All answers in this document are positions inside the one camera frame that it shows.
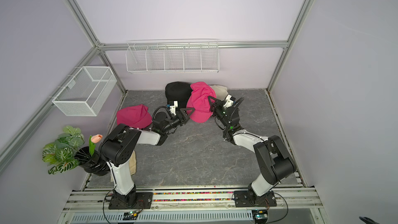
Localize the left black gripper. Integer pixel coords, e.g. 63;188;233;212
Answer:
163;109;195;133

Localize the pink cap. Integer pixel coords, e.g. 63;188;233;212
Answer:
187;82;216;123
117;104;152;129

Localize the cream cap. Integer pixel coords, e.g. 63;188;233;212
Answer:
210;85;229;101

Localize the black cap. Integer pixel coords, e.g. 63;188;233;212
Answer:
165;82;192;108

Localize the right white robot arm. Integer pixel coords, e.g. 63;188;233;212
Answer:
208;96;297;206

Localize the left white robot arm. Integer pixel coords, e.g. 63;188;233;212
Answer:
99;106;195;206

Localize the beige cap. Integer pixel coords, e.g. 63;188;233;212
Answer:
129;151;137;175

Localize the pink artificial tulip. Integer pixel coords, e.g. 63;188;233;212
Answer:
89;134;103;157

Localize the black plant pot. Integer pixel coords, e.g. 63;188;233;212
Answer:
74;146;110;176

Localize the green potted plant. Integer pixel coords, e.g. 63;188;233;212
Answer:
41;125;85;175

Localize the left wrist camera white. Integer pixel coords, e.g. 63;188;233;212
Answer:
169;101;178;116

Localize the right black corrugated cable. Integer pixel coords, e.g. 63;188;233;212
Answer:
217;97;245;131

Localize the black corrugated cable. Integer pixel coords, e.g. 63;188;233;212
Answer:
151;105;170;125
217;97;245;131

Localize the left black corrugated cable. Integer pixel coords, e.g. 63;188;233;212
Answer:
151;105;170;125

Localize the white wire shelf basket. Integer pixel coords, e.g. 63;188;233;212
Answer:
125;39;220;73

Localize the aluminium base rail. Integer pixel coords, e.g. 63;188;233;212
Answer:
58;186;330;224

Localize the white wire side basket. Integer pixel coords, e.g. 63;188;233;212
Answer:
52;66;117;117

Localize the aluminium frame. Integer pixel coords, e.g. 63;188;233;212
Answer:
1;0;314;173

